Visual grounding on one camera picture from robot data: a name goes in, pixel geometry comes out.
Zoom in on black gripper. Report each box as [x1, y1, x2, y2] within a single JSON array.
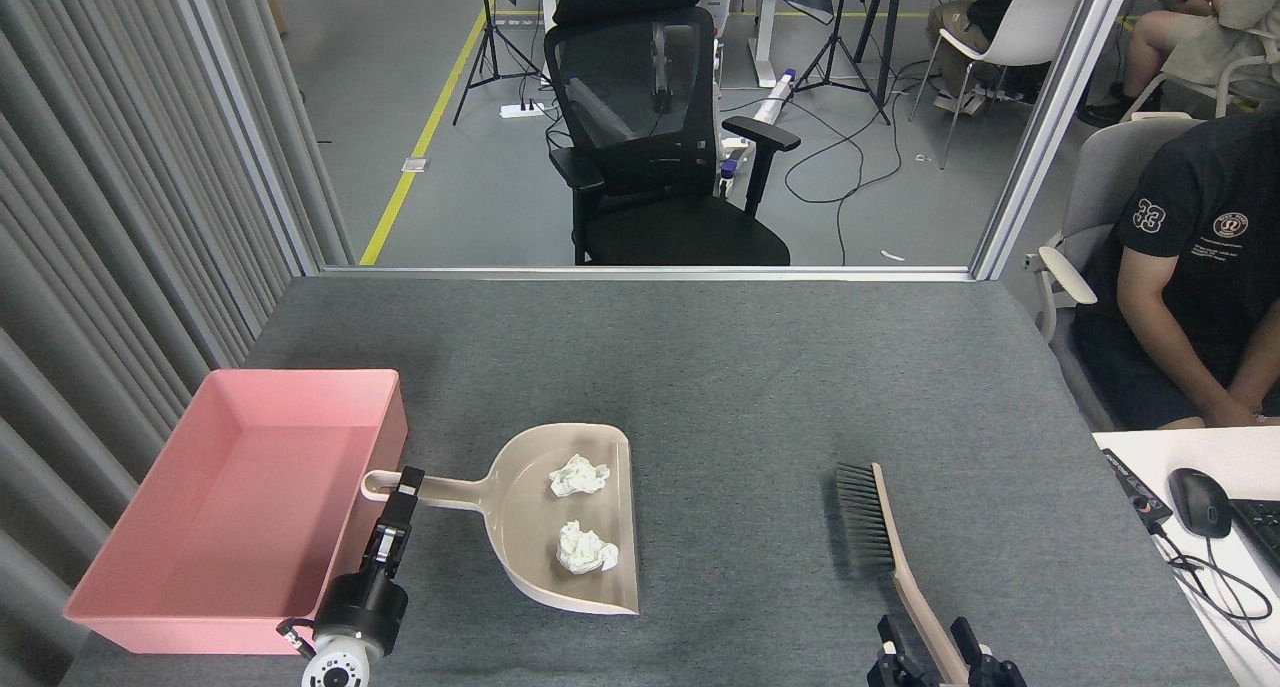
[[315, 467, 426, 658]]

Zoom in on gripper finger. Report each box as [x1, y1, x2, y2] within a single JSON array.
[[950, 617, 1026, 687], [867, 615, 941, 687]]

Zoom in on beige hand brush black bristles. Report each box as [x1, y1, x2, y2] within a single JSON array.
[[835, 462, 973, 687]]

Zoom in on beige plastic dustpan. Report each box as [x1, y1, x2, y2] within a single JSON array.
[[361, 423, 641, 617]]

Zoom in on white paper ball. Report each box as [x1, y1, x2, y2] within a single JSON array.
[[548, 453, 611, 499], [555, 520, 621, 576]]

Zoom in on pink plastic bin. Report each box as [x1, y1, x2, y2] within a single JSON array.
[[63, 369, 409, 657]]

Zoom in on person's right hand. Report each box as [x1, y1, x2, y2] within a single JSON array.
[[1195, 390, 1268, 428]]

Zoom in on black control box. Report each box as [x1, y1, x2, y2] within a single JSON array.
[[1101, 448, 1174, 526]]

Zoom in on black computer mouse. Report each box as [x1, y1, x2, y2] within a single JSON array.
[[1167, 467, 1233, 540]]

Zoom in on black keyboard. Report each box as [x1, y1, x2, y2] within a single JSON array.
[[1228, 498, 1280, 575]]

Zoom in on white desk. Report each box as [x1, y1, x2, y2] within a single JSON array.
[[1092, 426, 1280, 687]]

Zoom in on grey pleated curtain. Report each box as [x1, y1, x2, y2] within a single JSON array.
[[0, 0, 356, 687]]

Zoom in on black mesh office chair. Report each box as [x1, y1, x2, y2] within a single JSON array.
[[545, 0, 802, 266]]

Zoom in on grey upholstered chair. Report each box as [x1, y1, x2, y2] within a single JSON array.
[[1025, 115, 1206, 430]]

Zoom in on black tripod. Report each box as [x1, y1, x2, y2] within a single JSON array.
[[452, 0, 549, 126], [795, 0, 906, 126]]

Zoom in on white stand on wheels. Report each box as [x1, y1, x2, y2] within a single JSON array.
[[697, 0, 836, 200]]

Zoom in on white plastic chair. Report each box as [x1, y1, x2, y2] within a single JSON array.
[[908, 0, 1083, 171]]

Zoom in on white armchair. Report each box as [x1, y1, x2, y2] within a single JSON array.
[[1120, 29, 1280, 123]]

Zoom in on black desk cable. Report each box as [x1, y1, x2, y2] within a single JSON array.
[[1148, 522, 1274, 621]]

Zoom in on silver frame rail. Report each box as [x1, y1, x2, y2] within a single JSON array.
[[318, 264, 976, 284]]

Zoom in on black floor cable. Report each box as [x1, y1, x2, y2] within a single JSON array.
[[783, 62, 906, 267]]

